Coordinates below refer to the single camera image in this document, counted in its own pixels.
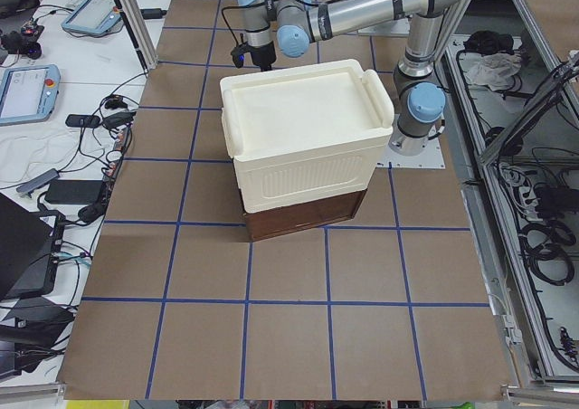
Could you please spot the aluminium frame post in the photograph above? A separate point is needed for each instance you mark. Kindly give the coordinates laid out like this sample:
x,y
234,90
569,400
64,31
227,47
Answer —
x,y
138,33

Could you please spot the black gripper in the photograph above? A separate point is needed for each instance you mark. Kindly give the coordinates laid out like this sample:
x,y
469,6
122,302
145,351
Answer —
x,y
263,54

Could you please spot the grey usb hub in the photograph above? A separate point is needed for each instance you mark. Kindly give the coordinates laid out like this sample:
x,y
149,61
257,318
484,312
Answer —
x,y
38,182

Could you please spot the teach pendant tablet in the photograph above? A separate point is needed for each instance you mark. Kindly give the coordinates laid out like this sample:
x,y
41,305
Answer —
x,y
28,94
95,18

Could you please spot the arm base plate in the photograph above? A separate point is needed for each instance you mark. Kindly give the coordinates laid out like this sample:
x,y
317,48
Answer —
x,y
429,157

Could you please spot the upper teach pendant tablet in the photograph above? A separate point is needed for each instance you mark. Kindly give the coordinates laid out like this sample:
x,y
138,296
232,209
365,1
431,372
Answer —
x,y
95,18

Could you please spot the black power adapter brick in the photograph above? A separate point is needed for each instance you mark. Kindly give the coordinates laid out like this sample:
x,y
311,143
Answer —
x,y
73,192

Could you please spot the lower teach pendant tablet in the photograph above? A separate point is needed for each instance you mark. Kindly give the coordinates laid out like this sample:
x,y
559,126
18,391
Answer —
x,y
28,94

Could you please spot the cream plastic storage box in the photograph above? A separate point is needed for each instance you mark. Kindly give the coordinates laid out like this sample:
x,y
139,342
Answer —
x,y
303,134

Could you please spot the dark brown wooden drawer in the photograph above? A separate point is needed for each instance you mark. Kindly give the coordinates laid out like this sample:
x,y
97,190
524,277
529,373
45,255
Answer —
x,y
294,218

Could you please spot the white crumpled cloth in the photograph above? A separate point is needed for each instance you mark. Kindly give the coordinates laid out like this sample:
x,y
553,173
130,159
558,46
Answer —
x,y
497,71

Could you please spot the black laptop computer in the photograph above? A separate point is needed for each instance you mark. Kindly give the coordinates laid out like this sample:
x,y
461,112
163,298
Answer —
x,y
29,244

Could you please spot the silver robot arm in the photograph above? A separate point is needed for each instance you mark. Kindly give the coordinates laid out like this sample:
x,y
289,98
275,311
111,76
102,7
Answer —
x,y
291,26

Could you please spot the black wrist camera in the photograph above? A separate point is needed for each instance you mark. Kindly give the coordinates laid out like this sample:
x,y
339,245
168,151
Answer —
x,y
237,53

